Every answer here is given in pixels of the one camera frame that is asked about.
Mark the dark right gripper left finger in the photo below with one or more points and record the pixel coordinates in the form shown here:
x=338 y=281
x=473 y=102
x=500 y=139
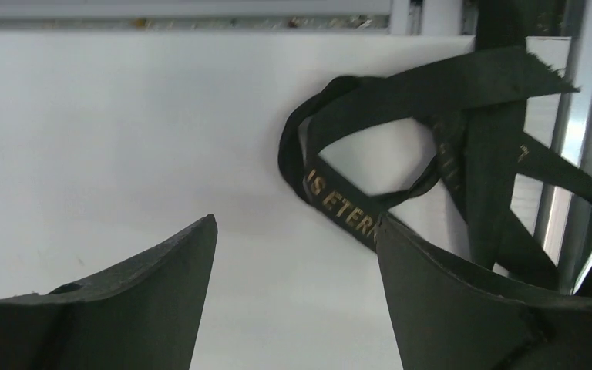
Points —
x=142 y=313

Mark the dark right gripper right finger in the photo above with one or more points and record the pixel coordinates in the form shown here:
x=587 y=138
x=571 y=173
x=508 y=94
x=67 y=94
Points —
x=448 y=313

